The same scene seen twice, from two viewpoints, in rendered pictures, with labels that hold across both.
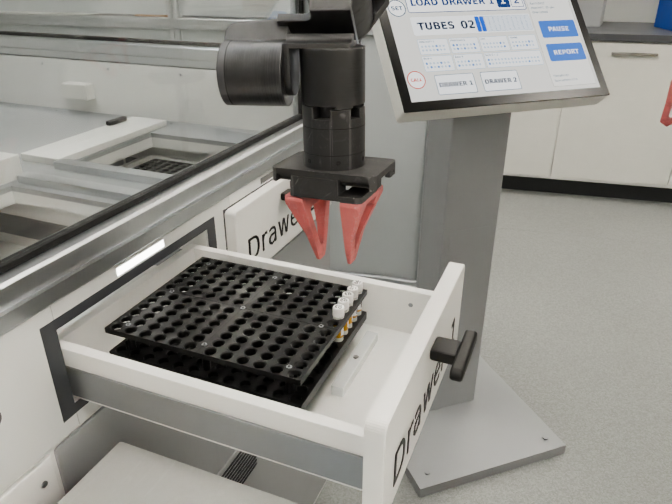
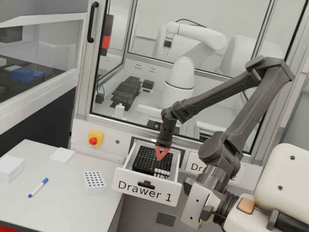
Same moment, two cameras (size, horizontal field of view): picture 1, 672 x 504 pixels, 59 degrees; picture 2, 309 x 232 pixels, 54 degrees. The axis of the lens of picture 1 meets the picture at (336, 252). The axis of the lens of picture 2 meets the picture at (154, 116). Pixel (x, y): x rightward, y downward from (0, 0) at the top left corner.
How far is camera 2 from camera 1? 117 cm
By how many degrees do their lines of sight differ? 64
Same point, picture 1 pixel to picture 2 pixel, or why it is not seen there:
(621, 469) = not seen: outside the picture
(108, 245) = (151, 133)
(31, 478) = (118, 156)
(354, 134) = (163, 133)
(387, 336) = not seen: hidden behind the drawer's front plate
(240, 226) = (191, 157)
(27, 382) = (125, 142)
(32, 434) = (122, 150)
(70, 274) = (141, 132)
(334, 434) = not seen: hidden behind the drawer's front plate
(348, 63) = (165, 120)
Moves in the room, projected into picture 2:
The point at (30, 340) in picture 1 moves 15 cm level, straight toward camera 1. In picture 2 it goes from (129, 136) to (106, 142)
